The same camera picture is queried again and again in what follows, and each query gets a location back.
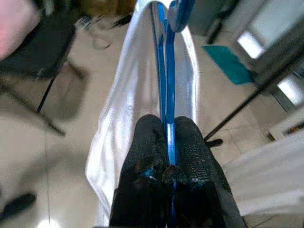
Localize white t-shirt small red print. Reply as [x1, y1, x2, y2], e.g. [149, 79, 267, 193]
[85, 0, 200, 228]

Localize thin black floor cable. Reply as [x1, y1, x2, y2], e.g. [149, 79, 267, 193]
[37, 76, 57, 114]

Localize person bare pink limb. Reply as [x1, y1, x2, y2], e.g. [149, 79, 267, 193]
[0, 0, 42, 60]

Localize plain white t-shirt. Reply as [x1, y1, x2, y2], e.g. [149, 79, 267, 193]
[223, 135, 304, 217]

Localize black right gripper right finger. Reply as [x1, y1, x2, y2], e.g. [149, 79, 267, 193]
[163, 115, 247, 228]

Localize blue clothes hanger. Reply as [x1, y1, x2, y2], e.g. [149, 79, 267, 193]
[151, 0, 197, 190]

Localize black chair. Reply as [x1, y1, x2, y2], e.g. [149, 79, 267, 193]
[0, 0, 83, 137]

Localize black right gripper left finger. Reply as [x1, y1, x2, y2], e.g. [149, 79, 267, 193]
[109, 114, 175, 228]

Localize black clothes rack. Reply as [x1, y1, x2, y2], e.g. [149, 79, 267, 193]
[204, 59, 304, 148]

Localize teal floor mat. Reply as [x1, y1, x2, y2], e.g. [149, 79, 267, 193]
[201, 45, 258, 85]

